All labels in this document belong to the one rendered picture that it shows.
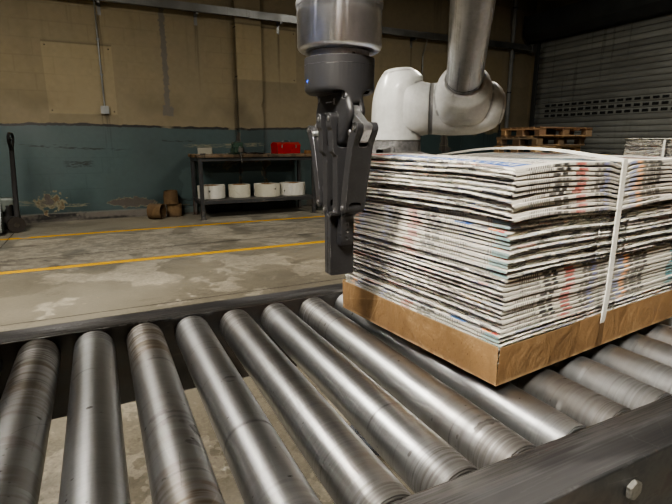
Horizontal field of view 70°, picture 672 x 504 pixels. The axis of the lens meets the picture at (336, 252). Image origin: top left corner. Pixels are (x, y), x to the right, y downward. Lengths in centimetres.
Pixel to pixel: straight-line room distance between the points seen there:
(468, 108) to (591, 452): 112
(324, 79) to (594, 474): 42
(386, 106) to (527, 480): 124
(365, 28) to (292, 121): 760
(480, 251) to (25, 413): 47
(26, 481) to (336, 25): 47
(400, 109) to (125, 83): 635
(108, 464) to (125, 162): 717
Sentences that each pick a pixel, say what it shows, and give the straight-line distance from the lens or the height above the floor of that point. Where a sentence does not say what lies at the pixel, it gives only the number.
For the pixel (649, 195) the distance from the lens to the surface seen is 70.
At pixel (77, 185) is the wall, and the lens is 756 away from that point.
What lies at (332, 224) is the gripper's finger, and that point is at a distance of 54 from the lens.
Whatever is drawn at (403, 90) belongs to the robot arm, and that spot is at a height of 120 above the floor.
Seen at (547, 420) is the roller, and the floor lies 80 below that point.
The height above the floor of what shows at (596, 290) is 88.
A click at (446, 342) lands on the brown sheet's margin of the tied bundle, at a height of 83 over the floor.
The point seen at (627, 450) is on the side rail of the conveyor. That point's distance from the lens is 49.
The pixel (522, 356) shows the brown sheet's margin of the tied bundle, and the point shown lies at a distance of 54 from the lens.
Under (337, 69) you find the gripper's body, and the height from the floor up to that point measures 112.
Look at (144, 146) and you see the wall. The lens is 756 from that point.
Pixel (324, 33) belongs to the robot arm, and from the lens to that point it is 51.
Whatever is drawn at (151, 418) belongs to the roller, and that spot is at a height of 79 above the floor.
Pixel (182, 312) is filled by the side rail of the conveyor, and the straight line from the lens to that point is 76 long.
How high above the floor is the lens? 105
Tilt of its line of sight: 13 degrees down
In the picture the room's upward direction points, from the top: straight up
